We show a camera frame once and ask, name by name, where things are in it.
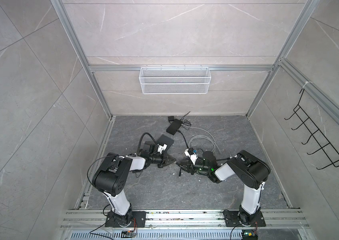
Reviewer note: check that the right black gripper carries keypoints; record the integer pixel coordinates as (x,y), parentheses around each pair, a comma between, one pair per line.
(190,166)

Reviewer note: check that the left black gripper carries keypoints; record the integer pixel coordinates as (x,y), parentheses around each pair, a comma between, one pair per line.
(166,156)

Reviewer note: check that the dark grey network switch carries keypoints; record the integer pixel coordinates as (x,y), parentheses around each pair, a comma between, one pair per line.
(164,140)

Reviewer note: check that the ribbed black network switch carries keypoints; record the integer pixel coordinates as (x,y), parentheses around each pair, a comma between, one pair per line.
(174,126)

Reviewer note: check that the black power adapter with cable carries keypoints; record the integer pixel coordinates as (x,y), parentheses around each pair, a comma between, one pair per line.
(186,124)

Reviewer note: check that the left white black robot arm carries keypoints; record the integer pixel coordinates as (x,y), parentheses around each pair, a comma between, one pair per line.
(111,176)

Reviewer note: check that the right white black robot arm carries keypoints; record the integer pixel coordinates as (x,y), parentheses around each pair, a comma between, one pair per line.
(252,171)

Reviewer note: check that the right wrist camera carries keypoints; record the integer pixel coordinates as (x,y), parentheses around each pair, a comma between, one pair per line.
(191,154)

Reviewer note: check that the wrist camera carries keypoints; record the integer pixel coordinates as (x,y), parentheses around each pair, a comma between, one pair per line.
(161,148)
(191,154)

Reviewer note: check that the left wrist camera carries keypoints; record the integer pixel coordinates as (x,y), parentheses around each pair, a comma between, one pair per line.
(161,148)

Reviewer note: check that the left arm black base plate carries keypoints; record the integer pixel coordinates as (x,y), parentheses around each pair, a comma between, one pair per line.
(130,220)

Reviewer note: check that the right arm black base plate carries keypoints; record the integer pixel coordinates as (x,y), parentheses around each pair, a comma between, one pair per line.
(242,218)

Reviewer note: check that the white wire mesh basket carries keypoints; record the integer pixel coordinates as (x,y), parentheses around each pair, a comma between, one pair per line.
(174,80)

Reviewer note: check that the aluminium mounting rail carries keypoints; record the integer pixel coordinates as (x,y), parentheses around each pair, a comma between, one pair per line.
(187,219)

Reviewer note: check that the black wire hook rack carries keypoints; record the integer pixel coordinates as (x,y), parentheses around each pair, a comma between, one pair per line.
(324,145)

